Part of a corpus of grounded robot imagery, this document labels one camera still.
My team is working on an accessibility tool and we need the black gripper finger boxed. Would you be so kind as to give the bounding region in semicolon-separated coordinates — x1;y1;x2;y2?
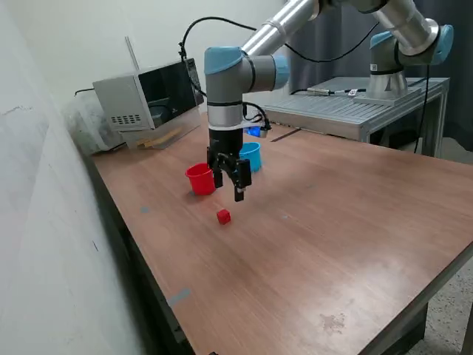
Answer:
225;155;253;203
206;147;227;189

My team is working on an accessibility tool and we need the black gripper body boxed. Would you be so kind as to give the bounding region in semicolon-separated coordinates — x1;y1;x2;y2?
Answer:
207;127;244;156

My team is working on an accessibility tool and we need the aluminium robot base table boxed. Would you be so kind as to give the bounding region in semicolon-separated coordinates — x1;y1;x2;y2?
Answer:
257;76;451;156

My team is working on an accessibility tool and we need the blue plastic cup bin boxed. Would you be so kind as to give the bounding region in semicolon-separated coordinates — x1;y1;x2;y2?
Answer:
239;142;262;173

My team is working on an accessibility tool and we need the red plastic cup bin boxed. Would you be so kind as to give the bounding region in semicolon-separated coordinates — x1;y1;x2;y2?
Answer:
185;162;217;196

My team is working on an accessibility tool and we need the clear acrylic stand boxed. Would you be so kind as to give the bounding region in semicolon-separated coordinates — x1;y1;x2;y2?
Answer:
121;109;203;151

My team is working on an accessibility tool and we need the long wooden stick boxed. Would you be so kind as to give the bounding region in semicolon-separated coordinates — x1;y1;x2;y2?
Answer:
147;127;185;146

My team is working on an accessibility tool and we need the silver microwave oven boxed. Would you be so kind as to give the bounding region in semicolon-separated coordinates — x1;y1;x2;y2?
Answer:
92;57;208;132

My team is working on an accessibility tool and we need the white thin rod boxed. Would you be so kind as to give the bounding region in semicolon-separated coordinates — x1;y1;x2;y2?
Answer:
124;35;140;71

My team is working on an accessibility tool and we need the large grey tape strip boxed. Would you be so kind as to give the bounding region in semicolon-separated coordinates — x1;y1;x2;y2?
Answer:
166;288;192;308

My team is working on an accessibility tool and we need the blue lit wrist camera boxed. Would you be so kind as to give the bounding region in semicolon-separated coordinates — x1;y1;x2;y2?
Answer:
245;121;273;139

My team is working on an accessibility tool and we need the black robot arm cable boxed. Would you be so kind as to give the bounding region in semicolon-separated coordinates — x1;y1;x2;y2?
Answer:
180;16;381;124

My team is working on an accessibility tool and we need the black cable with white tag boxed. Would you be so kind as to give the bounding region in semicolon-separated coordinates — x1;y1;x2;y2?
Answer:
330;87;369;96

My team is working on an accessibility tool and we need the black hanging power cable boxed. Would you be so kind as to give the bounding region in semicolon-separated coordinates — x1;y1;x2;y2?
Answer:
412;64;432;155

